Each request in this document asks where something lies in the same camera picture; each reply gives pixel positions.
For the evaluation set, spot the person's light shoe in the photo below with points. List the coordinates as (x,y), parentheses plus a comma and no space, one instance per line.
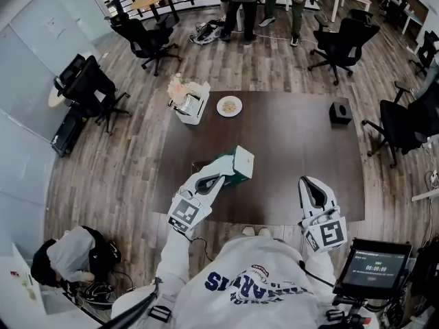
(263,231)
(247,231)

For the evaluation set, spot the small round side table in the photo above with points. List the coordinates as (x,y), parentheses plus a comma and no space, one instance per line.
(54,98)

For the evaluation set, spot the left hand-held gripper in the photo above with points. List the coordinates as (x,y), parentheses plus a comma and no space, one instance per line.
(187,212)

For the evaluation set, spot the black office chair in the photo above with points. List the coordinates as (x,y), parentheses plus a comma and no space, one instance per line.
(344,41)
(145,38)
(427,51)
(403,125)
(90,89)

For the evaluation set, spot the black monitor screen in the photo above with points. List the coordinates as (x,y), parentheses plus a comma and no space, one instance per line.
(374,269)

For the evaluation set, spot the black case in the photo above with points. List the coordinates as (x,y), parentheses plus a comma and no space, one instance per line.
(67,135)

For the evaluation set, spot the pale flower bouquet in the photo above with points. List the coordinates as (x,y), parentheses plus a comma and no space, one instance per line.
(179,89)

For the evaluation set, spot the black square box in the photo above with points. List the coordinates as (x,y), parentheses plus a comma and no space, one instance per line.
(340,113)

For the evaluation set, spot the person's white printed sweater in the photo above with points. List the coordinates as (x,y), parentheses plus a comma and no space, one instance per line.
(247,286)

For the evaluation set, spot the green pack of tissues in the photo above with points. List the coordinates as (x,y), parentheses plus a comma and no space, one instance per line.
(229,178)

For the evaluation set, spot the white open-top box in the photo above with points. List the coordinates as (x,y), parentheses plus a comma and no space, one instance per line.
(195,110)

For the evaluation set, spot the person's right forearm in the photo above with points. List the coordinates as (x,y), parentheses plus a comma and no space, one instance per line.
(320,266)

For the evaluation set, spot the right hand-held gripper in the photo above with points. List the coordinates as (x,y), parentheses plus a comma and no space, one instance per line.
(326,233)

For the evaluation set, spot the person's left forearm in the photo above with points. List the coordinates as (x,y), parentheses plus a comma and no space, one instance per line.
(173,255)

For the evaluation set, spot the white plate with food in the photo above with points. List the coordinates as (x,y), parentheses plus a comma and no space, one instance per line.
(229,106)

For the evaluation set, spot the white tissue holder box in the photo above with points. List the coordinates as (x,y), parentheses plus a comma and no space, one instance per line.
(244,161)

